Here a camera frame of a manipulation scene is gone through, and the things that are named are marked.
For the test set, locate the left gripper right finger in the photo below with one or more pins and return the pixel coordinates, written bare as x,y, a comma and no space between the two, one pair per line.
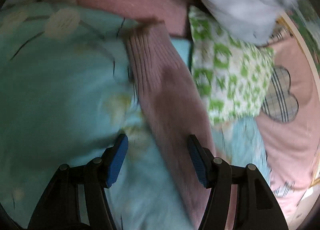
256,206

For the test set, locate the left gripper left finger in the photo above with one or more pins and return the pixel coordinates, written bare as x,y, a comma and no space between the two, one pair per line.
75,196

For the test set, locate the mauve knit sweater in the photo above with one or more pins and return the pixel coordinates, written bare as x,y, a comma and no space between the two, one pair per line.
173,109

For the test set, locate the pink heart-patterned duvet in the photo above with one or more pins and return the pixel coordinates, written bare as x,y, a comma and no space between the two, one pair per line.
292,148

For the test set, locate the turquoise floral quilt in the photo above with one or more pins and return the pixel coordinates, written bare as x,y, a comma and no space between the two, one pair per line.
65,95

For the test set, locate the green checkered small pillow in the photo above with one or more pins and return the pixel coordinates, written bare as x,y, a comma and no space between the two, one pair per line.
231,75

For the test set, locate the gold framed floral painting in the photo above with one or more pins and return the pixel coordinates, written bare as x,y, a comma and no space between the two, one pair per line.
303,19

